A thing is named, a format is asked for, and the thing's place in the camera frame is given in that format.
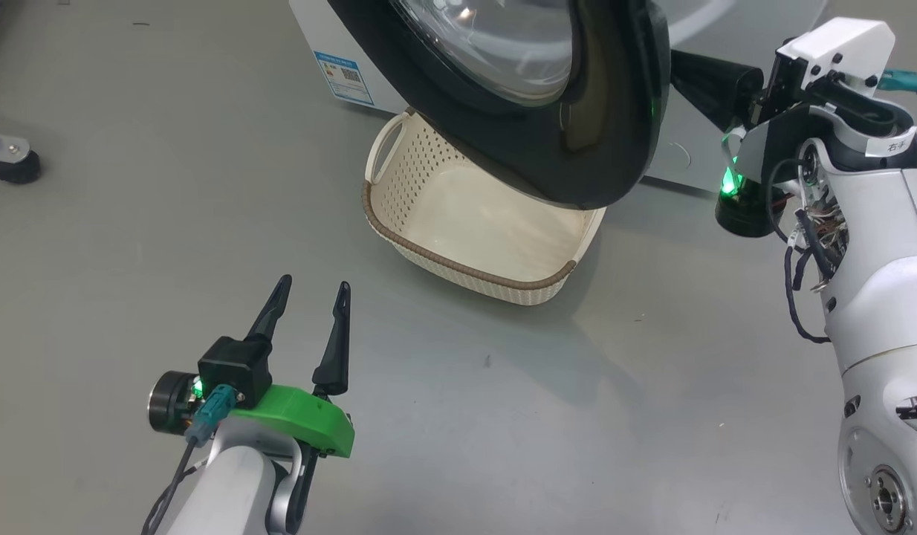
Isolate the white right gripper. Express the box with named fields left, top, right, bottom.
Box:
left=670, top=18, right=917, bottom=143

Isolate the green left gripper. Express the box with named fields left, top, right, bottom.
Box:
left=230, top=274, right=356, bottom=534

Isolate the black round glass washer door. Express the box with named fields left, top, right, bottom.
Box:
left=328, top=0, right=672, bottom=211

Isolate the white front-load washing machine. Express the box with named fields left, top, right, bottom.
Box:
left=288, top=0, right=828, bottom=195

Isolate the cream perforated laundry basket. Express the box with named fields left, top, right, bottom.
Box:
left=363, top=108, right=607, bottom=307

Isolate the blue energy label sticker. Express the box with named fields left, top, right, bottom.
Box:
left=314, top=51, right=376, bottom=107

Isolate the caster on metal foot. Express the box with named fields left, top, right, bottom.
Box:
left=0, top=132, right=42, bottom=185

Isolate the left camera cable teal connector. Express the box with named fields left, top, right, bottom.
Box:
left=141, top=384, right=238, bottom=535

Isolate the camera cable teal connector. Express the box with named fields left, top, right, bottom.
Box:
left=141, top=384, right=238, bottom=535
left=878, top=67, right=917, bottom=96

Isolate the right camera cable teal connector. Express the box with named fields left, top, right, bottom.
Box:
left=878, top=67, right=917, bottom=96

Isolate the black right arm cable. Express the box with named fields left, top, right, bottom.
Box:
left=766, top=156, right=847, bottom=345

